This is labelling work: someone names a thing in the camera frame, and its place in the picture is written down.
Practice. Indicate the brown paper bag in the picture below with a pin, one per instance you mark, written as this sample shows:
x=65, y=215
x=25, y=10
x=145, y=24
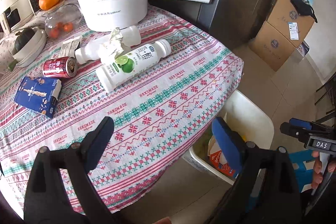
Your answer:
x=218, y=160

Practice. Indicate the glass jar with lid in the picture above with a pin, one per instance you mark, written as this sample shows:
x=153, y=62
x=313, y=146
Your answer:
x=65, y=13

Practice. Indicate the white trash bin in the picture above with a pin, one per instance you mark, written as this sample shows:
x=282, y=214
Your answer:
x=240, y=121

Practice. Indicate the blue plastic stool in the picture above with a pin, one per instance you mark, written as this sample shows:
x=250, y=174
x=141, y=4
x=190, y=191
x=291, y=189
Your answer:
x=303, y=163

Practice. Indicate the red milk drink can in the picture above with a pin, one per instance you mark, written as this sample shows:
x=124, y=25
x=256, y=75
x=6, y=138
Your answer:
x=61, y=67

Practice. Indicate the white coffee machine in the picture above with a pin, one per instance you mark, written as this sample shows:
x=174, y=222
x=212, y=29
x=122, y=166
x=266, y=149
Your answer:
x=15, y=14

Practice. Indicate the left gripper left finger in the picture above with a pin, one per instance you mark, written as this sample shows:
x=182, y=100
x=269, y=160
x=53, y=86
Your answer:
x=46, y=200

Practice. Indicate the white printed sachet wrapper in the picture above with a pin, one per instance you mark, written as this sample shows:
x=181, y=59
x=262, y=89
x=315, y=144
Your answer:
x=69, y=47

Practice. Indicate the cardboard box lower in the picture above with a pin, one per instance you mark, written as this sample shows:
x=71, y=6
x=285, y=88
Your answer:
x=272, y=46

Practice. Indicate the cardboard box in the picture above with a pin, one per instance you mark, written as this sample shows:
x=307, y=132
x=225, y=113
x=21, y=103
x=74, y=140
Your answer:
x=272, y=46
x=285, y=18

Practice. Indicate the blue almond carton box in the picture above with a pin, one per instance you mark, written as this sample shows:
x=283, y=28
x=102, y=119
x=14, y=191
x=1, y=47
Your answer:
x=39, y=94

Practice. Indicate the white lime yogurt bottle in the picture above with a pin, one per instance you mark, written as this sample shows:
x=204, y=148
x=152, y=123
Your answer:
x=123, y=68

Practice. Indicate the dark green squash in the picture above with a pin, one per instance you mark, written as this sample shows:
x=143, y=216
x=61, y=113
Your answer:
x=23, y=38

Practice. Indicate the crumpled paper wrapper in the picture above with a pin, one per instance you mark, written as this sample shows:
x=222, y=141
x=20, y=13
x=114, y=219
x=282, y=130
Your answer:
x=113, y=47

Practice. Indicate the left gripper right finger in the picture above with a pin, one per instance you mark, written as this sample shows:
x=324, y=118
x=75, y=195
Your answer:
x=265, y=190

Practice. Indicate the person right hand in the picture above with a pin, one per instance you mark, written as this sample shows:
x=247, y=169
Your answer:
x=317, y=175

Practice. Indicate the small white bottle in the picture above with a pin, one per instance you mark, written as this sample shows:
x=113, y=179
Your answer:
x=131, y=37

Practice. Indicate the small orange in jar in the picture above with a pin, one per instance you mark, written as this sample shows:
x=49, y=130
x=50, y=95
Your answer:
x=56, y=30
x=68, y=27

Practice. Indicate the patterned tablecloth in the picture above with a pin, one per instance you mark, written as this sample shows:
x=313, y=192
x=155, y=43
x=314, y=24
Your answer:
x=158, y=115

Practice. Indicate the cardboard box upper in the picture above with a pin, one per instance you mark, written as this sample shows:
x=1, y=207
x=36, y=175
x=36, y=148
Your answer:
x=285, y=18

